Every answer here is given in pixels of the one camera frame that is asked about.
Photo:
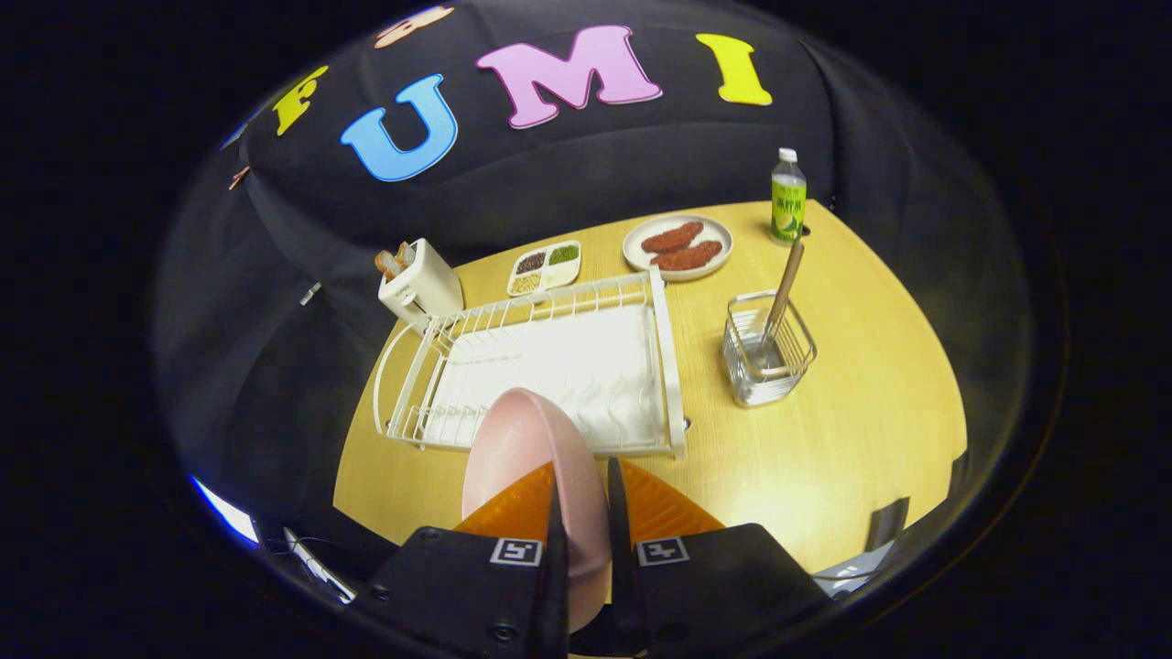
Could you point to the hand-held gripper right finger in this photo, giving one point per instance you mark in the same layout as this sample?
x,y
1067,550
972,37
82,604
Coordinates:
x,y
621,567

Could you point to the white toaster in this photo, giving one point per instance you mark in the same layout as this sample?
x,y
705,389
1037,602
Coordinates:
x,y
426,288

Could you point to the toast slice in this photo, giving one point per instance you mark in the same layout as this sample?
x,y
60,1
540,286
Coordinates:
x,y
388,264
406,253

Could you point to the brown sausage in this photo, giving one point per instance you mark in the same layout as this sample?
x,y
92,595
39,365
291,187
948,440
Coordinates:
x,y
689,255
671,237

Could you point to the pink backdrop clip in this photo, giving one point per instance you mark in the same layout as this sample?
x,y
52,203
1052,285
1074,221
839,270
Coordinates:
x,y
238,177

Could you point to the silver backdrop clip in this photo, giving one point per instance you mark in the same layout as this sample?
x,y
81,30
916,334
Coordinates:
x,y
309,293

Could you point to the white power strip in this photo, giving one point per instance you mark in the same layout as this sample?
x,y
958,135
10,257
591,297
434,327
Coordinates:
x,y
320,567

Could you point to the pink plate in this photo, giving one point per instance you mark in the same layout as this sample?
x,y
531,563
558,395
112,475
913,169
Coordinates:
x,y
526,439

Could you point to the white divided seed dish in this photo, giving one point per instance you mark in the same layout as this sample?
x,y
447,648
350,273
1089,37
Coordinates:
x,y
545,268

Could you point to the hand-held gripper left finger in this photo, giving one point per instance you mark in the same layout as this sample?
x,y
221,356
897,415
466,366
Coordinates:
x,y
557,586

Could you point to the green label drink bottle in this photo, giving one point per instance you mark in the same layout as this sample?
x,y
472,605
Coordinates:
x,y
787,201

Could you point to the white round plate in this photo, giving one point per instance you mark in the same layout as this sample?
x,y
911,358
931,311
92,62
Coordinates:
x,y
719,233

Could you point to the white dish rack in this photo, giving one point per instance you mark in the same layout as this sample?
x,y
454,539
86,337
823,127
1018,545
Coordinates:
x,y
568,366

